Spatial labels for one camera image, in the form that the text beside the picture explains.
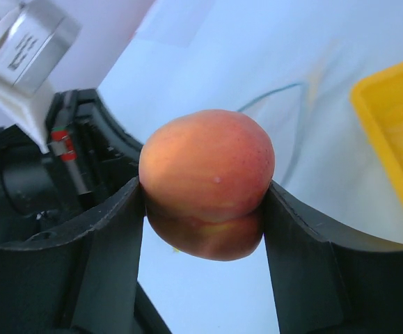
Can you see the yellow plastic tray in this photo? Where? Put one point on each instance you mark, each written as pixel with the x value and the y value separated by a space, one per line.
pixel 378 103

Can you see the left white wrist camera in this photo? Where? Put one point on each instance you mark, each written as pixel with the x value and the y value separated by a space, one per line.
pixel 34 37

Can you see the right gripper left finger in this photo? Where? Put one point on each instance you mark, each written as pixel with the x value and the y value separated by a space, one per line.
pixel 80 277

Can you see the peach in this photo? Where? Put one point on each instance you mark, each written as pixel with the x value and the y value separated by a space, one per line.
pixel 204 177

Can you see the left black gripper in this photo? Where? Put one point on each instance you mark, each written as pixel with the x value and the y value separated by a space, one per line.
pixel 89 157

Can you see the clear zip top bag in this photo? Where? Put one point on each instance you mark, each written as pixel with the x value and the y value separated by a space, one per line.
pixel 281 108

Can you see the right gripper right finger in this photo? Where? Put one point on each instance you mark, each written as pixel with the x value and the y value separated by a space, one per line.
pixel 326 276

